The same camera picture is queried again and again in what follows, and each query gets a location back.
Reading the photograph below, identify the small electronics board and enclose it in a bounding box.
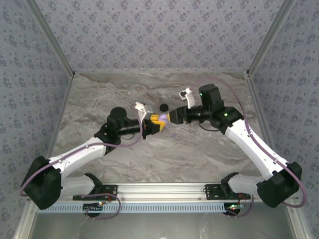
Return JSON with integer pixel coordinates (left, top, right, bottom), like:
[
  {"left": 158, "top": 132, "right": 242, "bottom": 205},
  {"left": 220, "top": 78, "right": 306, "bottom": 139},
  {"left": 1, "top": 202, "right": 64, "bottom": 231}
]
[
  {"left": 225, "top": 203, "right": 242, "bottom": 216},
  {"left": 83, "top": 202, "right": 105, "bottom": 213}
]

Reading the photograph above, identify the grey metal panel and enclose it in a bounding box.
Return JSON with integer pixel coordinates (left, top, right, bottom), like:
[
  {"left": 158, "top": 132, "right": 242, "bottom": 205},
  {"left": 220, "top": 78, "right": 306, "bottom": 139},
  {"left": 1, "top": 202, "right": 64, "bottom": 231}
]
[{"left": 24, "top": 213, "right": 300, "bottom": 239}]

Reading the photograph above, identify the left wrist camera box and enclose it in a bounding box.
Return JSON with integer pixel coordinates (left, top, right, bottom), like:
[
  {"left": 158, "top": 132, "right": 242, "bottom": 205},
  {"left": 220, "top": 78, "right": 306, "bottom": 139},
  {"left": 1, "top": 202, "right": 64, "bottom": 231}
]
[{"left": 131, "top": 102, "right": 153, "bottom": 125}]

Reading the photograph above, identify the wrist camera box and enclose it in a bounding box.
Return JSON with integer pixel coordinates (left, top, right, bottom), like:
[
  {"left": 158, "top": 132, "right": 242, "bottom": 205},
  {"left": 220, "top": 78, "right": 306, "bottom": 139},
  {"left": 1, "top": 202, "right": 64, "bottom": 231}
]
[
  {"left": 131, "top": 102, "right": 153, "bottom": 125},
  {"left": 177, "top": 87, "right": 197, "bottom": 110}
]

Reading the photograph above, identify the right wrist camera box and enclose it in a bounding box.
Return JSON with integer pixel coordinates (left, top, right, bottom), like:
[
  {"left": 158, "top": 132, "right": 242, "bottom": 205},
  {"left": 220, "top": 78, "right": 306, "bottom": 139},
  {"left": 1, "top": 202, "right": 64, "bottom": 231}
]
[{"left": 177, "top": 87, "right": 197, "bottom": 110}]

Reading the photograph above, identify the aluminium table end rail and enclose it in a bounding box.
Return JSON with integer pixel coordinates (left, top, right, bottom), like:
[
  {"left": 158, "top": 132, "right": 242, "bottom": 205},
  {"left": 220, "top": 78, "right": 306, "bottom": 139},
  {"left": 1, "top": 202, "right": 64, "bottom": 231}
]
[{"left": 74, "top": 70, "right": 248, "bottom": 75}]

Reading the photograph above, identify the aluminium table side rail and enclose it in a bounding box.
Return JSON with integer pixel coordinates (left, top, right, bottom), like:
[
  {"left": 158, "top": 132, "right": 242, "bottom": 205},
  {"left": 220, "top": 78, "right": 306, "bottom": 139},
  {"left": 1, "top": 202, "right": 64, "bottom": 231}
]
[{"left": 245, "top": 71, "right": 285, "bottom": 182}]

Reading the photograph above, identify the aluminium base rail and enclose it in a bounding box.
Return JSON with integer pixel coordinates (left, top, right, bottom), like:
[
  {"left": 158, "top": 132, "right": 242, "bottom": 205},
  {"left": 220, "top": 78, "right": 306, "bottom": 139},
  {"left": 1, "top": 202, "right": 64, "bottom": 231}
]
[{"left": 27, "top": 182, "right": 299, "bottom": 203}]

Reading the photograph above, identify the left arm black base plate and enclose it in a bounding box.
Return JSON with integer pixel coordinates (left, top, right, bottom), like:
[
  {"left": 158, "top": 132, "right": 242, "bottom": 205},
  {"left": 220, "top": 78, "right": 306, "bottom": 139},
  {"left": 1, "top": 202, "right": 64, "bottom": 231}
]
[{"left": 72, "top": 184, "right": 119, "bottom": 201}]

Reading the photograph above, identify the slotted cable duct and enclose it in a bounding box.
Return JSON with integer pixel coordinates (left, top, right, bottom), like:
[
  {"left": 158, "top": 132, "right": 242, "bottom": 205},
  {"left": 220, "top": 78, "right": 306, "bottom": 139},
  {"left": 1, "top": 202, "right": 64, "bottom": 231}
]
[{"left": 36, "top": 202, "right": 240, "bottom": 214}]

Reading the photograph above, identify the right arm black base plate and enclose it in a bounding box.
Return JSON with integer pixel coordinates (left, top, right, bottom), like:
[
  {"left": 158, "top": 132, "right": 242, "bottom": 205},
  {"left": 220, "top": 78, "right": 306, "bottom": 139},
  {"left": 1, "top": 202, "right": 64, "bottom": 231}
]
[{"left": 204, "top": 184, "right": 251, "bottom": 201}]

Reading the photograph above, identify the aluminium frame post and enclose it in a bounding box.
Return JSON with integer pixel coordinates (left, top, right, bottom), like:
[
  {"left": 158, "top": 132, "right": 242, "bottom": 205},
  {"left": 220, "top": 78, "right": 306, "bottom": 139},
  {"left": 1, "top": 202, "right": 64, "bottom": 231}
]
[
  {"left": 24, "top": 0, "right": 76, "bottom": 76},
  {"left": 246, "top": 0, "right": 298, "bottom": 76}
]

